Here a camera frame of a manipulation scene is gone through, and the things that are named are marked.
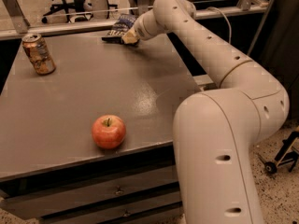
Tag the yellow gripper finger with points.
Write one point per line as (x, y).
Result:
(130, 37)

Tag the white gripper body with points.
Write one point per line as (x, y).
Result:
(140, 29)

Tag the blue chip bag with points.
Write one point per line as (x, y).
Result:
(119, 28)

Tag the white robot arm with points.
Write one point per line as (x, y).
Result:
(213, 130)

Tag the red apple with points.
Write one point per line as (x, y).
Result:
(108, 131)

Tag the black office chair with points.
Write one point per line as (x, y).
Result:
(65, 0)

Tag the orange soda can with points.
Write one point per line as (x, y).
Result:
(38, 53)

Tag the grey drawer cabinet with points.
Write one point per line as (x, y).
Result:
(50, 167)

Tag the black wheeled cart base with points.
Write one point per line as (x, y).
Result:
(288, 154)

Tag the metal railing frame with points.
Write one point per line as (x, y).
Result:
(102, 17)

